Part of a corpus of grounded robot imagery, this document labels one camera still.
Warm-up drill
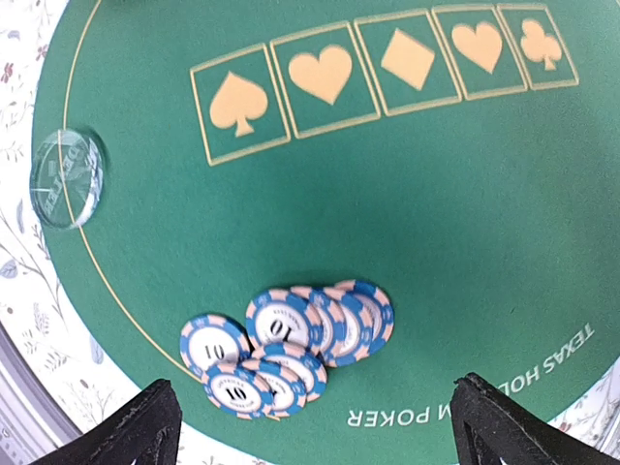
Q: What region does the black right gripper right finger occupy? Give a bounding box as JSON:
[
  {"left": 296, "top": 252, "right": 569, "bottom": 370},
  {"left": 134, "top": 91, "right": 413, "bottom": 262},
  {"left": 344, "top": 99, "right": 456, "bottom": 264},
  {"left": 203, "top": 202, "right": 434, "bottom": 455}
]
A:
[{"left": 453, "top": 373, "right": 619, "bottom": 465}]

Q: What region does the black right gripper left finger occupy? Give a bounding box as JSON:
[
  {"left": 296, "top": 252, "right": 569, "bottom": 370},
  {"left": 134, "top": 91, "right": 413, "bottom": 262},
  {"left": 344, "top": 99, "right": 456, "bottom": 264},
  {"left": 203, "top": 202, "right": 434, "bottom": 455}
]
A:
[{"left": 36, "top": 379, "right": 182, "bottom": 465}]

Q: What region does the clear round dealer button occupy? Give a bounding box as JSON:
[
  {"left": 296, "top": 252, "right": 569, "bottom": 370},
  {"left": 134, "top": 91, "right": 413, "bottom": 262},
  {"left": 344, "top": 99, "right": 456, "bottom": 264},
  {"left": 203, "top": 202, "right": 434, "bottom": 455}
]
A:
[{"left": 29, "top": 126, "right": 107, "bottom": 231}]

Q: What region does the round green poker mat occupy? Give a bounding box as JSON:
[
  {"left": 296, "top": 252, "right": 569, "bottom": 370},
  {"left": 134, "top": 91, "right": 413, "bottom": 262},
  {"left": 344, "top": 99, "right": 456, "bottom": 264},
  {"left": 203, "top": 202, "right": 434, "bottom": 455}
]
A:
[{"left": 31, "top": 0, "right": 620, "bottom": 440}]

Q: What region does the aluminium front rail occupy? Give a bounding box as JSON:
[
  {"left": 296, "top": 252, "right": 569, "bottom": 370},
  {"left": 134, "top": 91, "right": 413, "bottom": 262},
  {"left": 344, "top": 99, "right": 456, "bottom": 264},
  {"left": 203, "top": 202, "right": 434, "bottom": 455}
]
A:
[{"left": 0, "top": 329, "right": 81, "bottom": 464}]

